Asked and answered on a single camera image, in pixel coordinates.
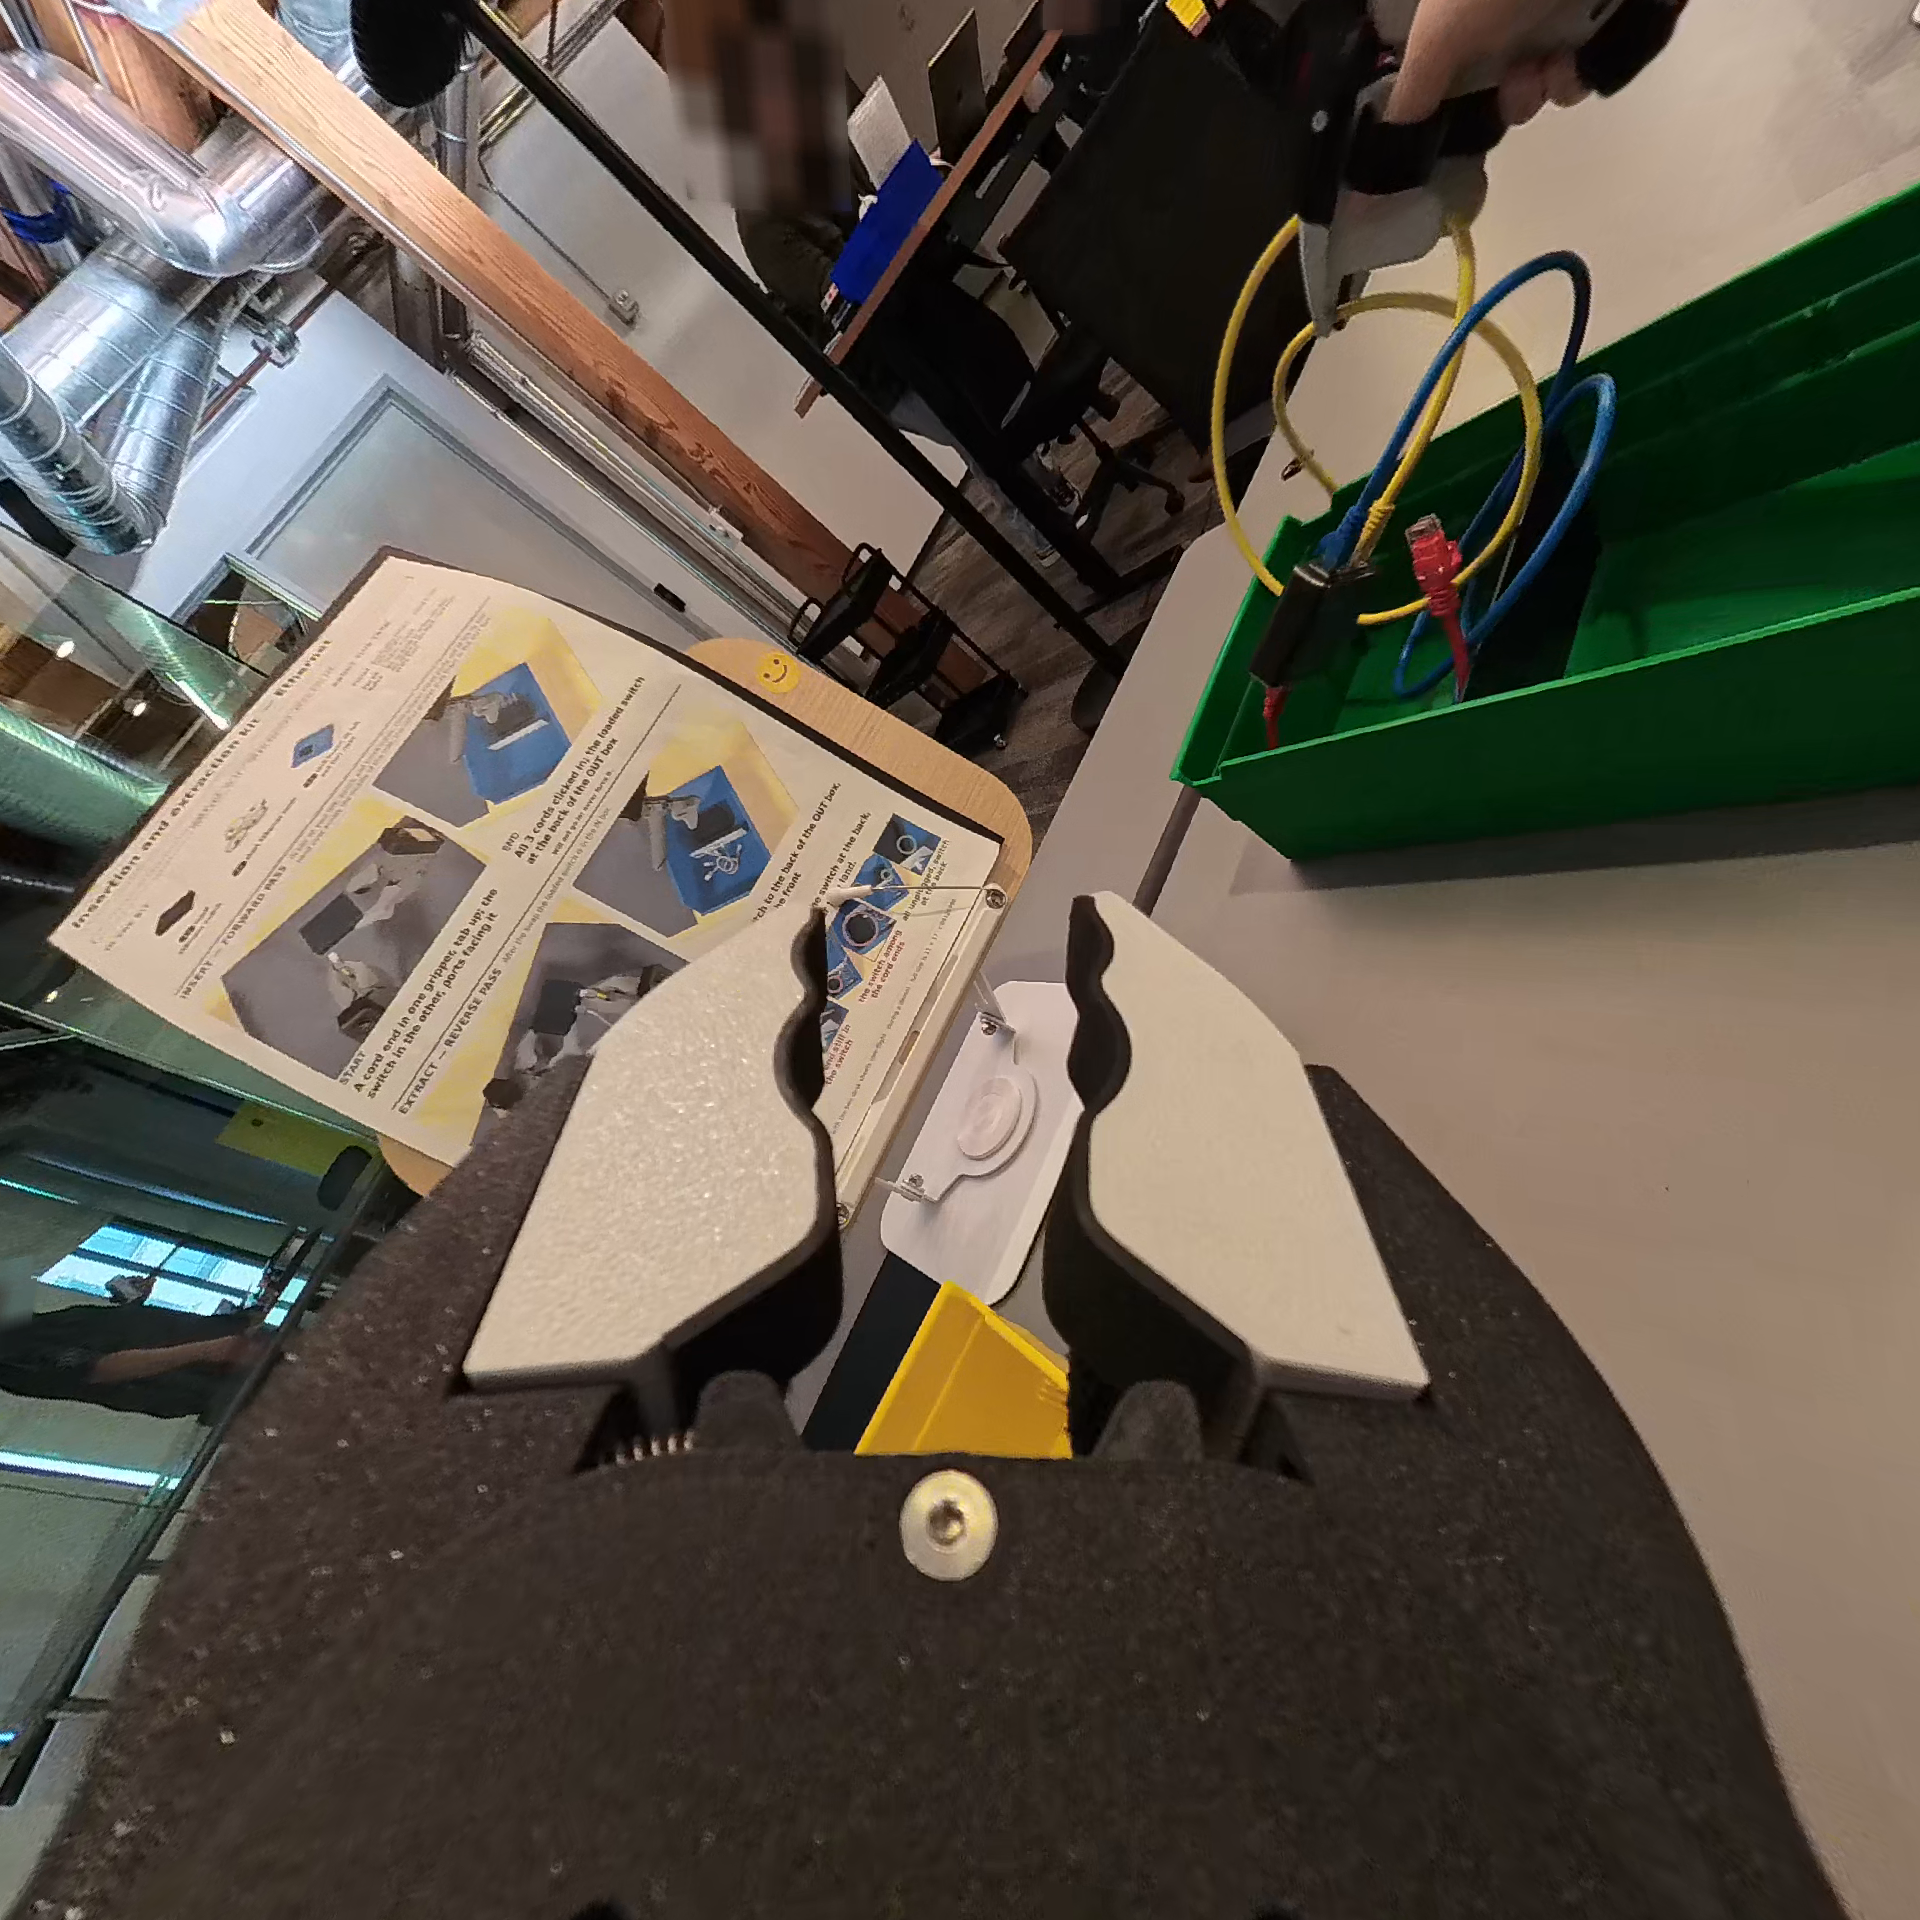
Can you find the instruction sheet on board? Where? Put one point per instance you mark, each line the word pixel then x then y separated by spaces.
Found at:
pixel 958 812

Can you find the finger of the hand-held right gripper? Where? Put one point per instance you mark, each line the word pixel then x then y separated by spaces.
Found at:
pixel 1397 218

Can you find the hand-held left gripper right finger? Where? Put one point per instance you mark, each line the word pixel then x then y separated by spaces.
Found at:
pixel 1227 1185

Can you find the yellow smiley sticker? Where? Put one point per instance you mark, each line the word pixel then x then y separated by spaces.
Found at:
pixel 778 672

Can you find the silver ventilation duct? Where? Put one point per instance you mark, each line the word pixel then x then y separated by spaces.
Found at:
pixel 137 271

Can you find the black ethernet port box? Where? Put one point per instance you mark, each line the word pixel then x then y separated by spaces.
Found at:
pixel 1304 625

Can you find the wooden support beam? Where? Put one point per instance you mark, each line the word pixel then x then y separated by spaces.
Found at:
pixel 497 285

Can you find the black flat mat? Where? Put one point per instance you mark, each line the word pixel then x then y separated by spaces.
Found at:
pixel 867 1349

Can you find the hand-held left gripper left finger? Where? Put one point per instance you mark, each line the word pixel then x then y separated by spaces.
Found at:
pixel 674 1185

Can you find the blue storage bin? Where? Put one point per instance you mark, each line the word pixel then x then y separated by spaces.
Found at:
pixel 885 224

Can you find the black office chair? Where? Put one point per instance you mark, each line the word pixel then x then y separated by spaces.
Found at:
pixel 1154 224

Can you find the green plastic bin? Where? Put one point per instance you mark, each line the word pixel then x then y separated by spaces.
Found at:
pixel 1723 721

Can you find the yellow plastic bin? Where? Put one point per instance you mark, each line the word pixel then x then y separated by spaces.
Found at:
pixel 972 1380

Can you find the white flat tray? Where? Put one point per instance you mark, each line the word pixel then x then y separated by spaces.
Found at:
pixel 980 1185

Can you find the printed instruction poster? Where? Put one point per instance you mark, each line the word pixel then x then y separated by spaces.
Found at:
pixel 449 841

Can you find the person's right hand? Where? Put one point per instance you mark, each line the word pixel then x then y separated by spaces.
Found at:
pixel 1475 47

